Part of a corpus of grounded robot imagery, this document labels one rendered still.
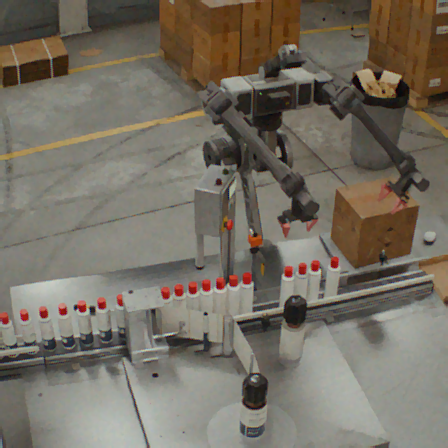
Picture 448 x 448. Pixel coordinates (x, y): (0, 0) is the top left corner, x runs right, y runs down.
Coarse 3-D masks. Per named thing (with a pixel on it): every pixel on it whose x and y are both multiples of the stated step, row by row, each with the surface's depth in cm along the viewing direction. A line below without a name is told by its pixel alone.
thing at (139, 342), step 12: (132, 312) 272; (156, 312) 278; (132, 324) 274; (156, 324) 282; (132, 336) 278; (144, 336) 289; (132, 348) 281; (144, 348) 283; (156, 348) 284; (132, 360) 285; (144, 360) 286
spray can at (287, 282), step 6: (288, 270) 300; (282, 276) 304; (288, 276) 302; (294, 276) 304; (282, 282) 304; (288, 282) 302; (282, 288) 305; (288, 288) 304; (282, 294) 307; (288, 294) 306; (282, 300) 308; (282, 306) 310
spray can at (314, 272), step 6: (312, 264) 304; (318, 264) 303; (312, 270) 305; (318, 270) 305; (312, 276) 305; (318, 276) 306; (312, 282) 307; (318, 282) 308; (312, 288) 309; (318, 288) 310; (312, 294) 310; (318, 294) 312; (306, 300) 314; (312, 300) 312
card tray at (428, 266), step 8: (440, 256) 343; (424, 264) 343; (432, 264) 344; (440, 264) 344; (432, 272) 339; (440, 272) 339; (432, 280) 334; (440, 280) 334; (440, 288) 330; (440, 296) 326
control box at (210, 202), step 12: (216, 168) 284; (204, 180) 278; (228, 180) 279; (204, 192) 273; (216, 192) 272; (204, 204) 276; (216, 204) 274; (204, 216) 279; (216, 216) 277; (228, 216) 286; (204, 228) 282; (216, 228) 280
